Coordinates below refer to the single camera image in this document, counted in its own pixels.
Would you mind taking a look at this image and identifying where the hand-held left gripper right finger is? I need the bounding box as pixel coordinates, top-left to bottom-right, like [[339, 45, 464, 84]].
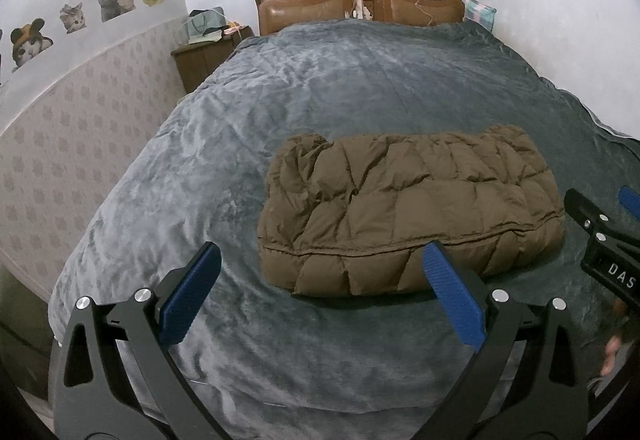
[[421, 240, 591, 436]]

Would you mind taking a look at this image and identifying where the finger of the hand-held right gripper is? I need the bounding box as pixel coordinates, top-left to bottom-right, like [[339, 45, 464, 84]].
[[564, 188, 640, 265], [618, 186, 640, 221]]

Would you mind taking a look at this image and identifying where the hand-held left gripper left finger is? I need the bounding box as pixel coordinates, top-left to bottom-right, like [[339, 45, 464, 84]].
[[48, 241, 223, 436]]

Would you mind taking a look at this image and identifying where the brown puffer jacket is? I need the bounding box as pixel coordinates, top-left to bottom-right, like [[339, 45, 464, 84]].
[[256, 124, 566, 297]]

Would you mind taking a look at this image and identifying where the clothes pile on nightstand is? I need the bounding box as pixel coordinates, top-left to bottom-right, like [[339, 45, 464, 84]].
[[186, 7, 227, 43]]

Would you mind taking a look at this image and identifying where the person's right hand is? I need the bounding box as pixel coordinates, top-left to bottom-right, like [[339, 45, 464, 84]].
[[599, 299, 632, 378]]

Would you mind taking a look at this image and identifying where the grey plush blanket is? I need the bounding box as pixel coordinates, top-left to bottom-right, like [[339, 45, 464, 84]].
[[47, 18, 640, 426]]

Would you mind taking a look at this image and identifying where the checked pillow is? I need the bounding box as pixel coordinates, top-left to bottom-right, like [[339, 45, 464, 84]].
[[462, 0, 498, 33]]

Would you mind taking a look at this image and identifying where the wooden nightstand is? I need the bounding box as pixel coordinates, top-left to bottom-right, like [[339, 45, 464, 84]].
[[171, 26, 256, 94]]

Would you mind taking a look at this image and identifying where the hat cat wall sticker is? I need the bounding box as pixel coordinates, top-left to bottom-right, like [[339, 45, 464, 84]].
[[10, 18, 55, 73]]

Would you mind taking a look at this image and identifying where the tabby kitten wall sticker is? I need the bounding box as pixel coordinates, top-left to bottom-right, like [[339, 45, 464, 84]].
[[59, 2, 87, 34]]

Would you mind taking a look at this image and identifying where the grey cat wall sticker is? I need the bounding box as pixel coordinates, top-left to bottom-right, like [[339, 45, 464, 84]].
[[96, 0, 137, 23]]

